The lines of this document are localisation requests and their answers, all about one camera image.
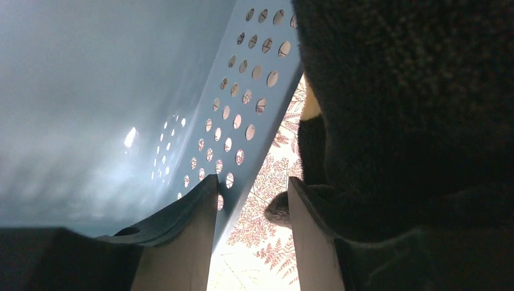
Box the light blue perforated plastic basket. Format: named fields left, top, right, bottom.
left=1, top=1, right=302, bottom=244

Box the floral patterned floor mat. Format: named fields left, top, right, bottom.
left=207, top=80, right=305, bottom=291

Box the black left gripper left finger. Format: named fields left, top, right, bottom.
left=1, top=175, right=219, bottom=290

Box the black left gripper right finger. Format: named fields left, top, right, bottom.
left=288, top=177, right=513, bottom=290

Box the black floral plush blanket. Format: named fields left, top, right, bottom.
left=265, top=1, right=513, bottom=243

